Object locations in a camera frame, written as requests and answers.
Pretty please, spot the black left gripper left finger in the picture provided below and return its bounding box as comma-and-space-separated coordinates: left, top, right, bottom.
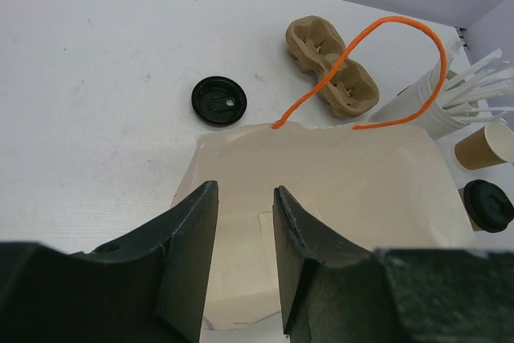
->
75, 181, 218, 339

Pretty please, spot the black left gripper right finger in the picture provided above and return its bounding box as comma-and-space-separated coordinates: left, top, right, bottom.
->
273, 186, 377, 339

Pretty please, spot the beige paper takeout bag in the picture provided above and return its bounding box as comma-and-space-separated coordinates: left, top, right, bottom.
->
170, 15, 479, 332

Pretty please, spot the black plastic cup lid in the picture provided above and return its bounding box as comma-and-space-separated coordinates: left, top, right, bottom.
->
191, 76, 247, 127
464, 180, 513, 233

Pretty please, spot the brown pulp cup carrier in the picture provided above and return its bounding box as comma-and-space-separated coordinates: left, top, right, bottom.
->
284, 15, 380, 120

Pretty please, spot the white cylindrical straw holder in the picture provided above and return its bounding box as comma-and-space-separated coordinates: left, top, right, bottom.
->
369, 71, 468, 140

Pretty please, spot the white wrapped straw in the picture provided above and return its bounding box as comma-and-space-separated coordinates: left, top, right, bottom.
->
452, 111, 508, 125
439, 78, 513, 108
447, 107, 514, 116
443, 49, 502, 91

